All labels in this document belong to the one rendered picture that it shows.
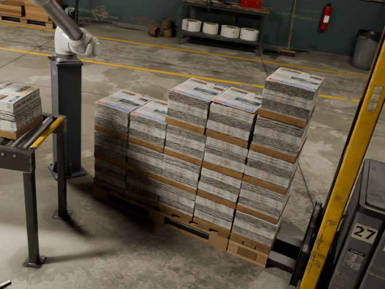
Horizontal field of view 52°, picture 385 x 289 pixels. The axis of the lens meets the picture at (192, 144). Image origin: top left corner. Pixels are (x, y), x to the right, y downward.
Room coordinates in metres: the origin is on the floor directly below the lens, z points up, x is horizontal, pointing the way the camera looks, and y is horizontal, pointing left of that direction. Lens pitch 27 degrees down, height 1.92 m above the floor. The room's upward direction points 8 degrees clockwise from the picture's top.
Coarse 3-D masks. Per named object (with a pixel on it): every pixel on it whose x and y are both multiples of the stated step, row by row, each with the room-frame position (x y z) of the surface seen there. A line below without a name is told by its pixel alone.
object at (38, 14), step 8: (8, 0) 8.52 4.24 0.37; (16, 0) 8.52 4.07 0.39; (24, 0) 8.14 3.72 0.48; (56, 0) 8.56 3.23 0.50; (0, 8) 8.11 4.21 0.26; (8, 8) 8.12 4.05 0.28; (16, 8) 8.12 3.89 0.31; (24, 8) 8.29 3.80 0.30; (32, 8) 8.13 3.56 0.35; (40, 8) 8.12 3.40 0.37; (0, 16) 8.11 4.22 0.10; (8, 16) 8.10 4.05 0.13; (16, 16) 8.12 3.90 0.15; (24, 16) 8.24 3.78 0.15; (32, 16) 8.12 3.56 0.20; (40, 16) 8.12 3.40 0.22; (48, 16) 8.13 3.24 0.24; (24, 24) 8.11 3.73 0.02; (32, 24) 8.17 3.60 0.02; (48, 24) 8.11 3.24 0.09
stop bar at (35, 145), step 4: (56, 120) 2.26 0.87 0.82; (60, 120) 2.27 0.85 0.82; (52, 124) 2.20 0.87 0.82; (56, 124) 2.21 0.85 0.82; (48, 128) 2.13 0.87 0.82; (52, 128) 2.14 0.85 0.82; (44, 132) 2.08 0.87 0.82; (48, 132) 2.08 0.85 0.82; (40, 136) 2.02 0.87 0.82; (44, 136) 2.03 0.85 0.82; (36, 140) 1.97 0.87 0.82; (40, 140) 1.97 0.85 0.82; (32, 144) 1.92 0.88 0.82; (36, 144) 1.92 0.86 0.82; (32, 148) 1.89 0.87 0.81; (36, 148) 1.90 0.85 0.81
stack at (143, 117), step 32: (128, 96) 2.83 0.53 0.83; (128, 128) 2.55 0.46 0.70; (160, 128) 2.45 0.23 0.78; (96, 160) 2.64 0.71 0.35; (128, 160) 2.53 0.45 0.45; (160, 160) 2.43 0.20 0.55; (224, 160) 2.28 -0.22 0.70; (96, 192) 2.63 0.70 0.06; (160, 192) 2.43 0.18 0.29; (224, 192) 2.26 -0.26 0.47; (160, 224) 2.41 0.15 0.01; (192, 224) 2.33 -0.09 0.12; (224, 224) 2.25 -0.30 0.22
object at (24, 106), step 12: (24, 84) 2.25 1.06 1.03; (0, 96) 2.03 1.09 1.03; (12, 96) 2.05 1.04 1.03; (24, 96) 2.08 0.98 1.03; (36, 96) 2.21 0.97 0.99; (0, 108) 1.97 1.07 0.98; (12, 108) 1.97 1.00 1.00; (24, 108) 2.06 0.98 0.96; (36, 108) 2.18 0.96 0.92; (0, 120) 1.98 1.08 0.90; (12, 120) 1.97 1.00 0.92; (24, 120) 2.05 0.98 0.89
